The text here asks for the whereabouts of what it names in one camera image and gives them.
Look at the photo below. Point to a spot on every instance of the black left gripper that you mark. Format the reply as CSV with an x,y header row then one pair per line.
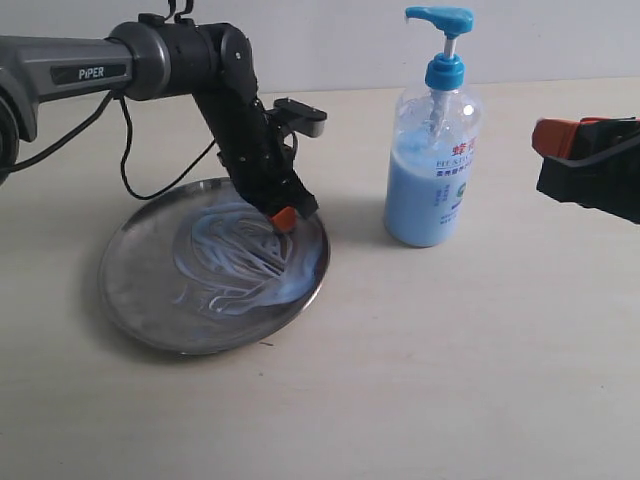
x,y
260,165

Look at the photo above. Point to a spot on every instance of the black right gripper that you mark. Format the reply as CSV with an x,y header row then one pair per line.
x,y
593,162

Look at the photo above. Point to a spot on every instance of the pale blue soap puddle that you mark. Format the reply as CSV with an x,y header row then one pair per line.
x,y
233,261

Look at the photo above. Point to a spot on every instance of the round stainless steel plate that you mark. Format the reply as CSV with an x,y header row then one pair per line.
x,y
138,280

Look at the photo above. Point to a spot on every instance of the blue soap pump bottle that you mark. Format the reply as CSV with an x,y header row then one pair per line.
x,y
435,132

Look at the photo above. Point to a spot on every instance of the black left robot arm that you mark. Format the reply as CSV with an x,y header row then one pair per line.
x,y
156,57

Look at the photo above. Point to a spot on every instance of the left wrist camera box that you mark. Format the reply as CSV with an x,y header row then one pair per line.
x,y
292,116

